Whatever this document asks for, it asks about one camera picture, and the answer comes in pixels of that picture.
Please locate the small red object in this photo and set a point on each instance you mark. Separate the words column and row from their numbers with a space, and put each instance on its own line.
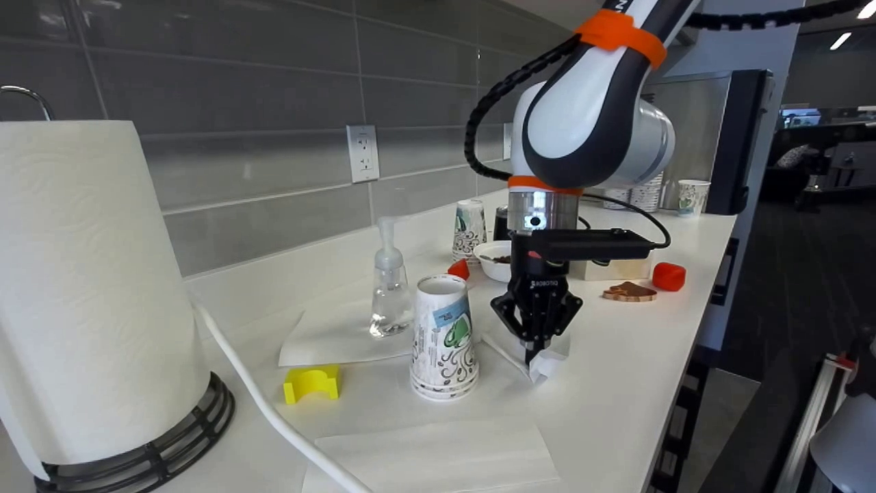
column 461, row 270

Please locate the wall outlet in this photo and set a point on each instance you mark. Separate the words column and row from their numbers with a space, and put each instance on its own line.
column 506, row 143
column 362, row 151

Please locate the wooden box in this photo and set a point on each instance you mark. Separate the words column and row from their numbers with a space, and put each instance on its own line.
column 610, row 272

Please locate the short paper cup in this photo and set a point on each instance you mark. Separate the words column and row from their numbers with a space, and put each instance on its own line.
column 691, row 195

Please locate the far wall outlet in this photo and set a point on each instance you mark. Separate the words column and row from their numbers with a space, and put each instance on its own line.
column 506, row 143

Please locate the clear glass bottle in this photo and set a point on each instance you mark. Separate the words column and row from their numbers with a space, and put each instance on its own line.
column 388, row 292

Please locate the white paper towel roll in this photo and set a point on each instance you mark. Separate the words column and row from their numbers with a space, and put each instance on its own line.
column 83, row 292

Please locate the near wall outlet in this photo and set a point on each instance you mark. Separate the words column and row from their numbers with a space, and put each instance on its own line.
column 362, row 151

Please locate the black wall panel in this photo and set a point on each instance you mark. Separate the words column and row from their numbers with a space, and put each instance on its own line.
column 733, row 140

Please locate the yellow plastic block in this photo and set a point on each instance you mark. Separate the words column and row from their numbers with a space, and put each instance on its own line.
column 305, row 382

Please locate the upside-down patterned paper cup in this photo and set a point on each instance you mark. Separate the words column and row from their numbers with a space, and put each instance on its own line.
column 440, row 363

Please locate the white bowl with grounds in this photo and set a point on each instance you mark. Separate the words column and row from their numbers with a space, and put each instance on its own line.
column 495, row 259

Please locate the black tumbler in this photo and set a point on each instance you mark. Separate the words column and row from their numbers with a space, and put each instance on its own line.
column 499, row 225

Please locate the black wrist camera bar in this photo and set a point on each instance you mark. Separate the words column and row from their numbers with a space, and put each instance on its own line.
column 584, row 244

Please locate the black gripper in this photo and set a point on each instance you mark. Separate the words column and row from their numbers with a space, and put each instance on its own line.
column 538, row 303

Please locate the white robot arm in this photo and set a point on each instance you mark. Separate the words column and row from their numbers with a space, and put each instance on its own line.
column 584, row 128

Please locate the red plastic cup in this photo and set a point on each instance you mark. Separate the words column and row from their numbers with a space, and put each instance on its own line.
column 669, row 277

